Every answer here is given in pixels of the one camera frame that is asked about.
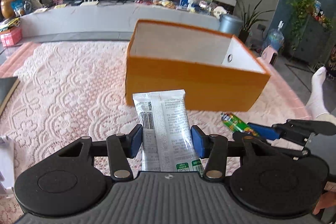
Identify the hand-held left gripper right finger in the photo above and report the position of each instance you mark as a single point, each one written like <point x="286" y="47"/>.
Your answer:
<point x="198" y="142"/>

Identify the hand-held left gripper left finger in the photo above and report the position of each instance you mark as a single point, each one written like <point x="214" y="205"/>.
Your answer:
<point x="135" y="141"/>

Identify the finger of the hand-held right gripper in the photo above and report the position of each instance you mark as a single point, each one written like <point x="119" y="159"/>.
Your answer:
<point x="262" y="130"/>

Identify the green snack packet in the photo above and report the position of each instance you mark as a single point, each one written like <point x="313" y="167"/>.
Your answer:
<point x="236" y="124"/>

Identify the silver snack packet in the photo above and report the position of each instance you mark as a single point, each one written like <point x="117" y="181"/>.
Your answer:
<point x="165" y="121"/>

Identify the orange cardboard box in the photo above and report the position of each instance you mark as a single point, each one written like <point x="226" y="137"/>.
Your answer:
<point x="197" y="82"/>

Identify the person's right hand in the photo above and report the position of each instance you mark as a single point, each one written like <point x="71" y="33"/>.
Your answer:
<point x="324" y="204"/>

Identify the person's white socked foot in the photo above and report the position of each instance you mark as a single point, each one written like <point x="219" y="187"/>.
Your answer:
<point x="319" y="92"/>

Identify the pink fan heater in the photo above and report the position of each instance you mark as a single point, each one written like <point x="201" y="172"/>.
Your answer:
<point x="267" y="53"/>

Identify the blue water bottle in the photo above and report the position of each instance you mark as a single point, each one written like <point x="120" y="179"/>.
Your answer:
<point x="274" y="40"/>

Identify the long-leaf potted plant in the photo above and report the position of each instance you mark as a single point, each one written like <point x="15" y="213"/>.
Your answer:
<point x="244" y="35"/>

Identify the grey cabinet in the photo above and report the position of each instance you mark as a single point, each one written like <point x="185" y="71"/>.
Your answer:
<point x="312" y="40"/>

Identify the grey trash can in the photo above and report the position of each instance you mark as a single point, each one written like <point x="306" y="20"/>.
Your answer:
<point x="229" y="24"/>

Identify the white plush toy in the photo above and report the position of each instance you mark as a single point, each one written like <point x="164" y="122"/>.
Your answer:
<point x="220" y="11"/>

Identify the white marble television console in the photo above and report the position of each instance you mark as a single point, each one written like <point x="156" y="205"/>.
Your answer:
<point x="92" y="22"/>

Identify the leafy plant on cabinet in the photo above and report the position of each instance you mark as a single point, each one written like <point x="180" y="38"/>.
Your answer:
<point x="299" y="6"/>

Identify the black board with wooden edge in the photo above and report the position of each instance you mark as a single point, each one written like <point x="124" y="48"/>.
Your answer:
<point x="6" y="87"/>

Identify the pile of snack packets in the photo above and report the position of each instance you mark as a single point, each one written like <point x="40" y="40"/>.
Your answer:
<point x="160" y="3"/>

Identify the pink box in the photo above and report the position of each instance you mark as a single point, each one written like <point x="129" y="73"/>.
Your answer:
<point x="11" y="37"/>

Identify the golden gourd ornament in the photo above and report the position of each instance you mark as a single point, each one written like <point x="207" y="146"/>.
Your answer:
<point x="8" y="6"/>

